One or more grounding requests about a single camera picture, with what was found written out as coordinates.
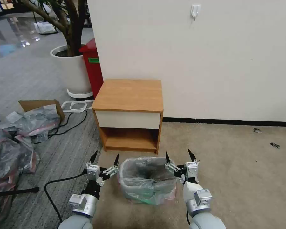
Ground white box on floor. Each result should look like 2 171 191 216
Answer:
34 21 57 35

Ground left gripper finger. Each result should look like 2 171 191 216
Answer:
85 150 99 170
100 154 120 179

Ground pile of grey plastic bags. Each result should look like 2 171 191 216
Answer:
0 128 40 226

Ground brown cardboard box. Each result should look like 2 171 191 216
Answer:
18 99 66 122

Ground red plastic bin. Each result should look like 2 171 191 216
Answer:
79 38 104 100

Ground wooden nightstand with white drawer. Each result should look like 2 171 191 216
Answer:
92 79 164 155

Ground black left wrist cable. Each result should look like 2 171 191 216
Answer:
44 172 89 223

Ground grey trash can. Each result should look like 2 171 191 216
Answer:
119 156 178 205

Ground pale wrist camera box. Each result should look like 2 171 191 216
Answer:
86 164 101 181
184 161 199 179

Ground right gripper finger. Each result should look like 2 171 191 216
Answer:
165 151 183 177
187 149 201 166

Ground black floor cable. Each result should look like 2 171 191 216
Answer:
31 109 88 145

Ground indoor tree with brown trunk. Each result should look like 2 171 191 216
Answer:
19 0 88 57

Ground black baseboard strip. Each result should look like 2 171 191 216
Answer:
162 117 286 127

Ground white wall hook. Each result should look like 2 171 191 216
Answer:
190 4 201 20

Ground white round planter pot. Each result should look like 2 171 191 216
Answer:
50 45 95 99

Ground grey plastic bags in box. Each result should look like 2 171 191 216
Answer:
5 104 62 144

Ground clear plastic garbage bag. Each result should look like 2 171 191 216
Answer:
117 156 179 206

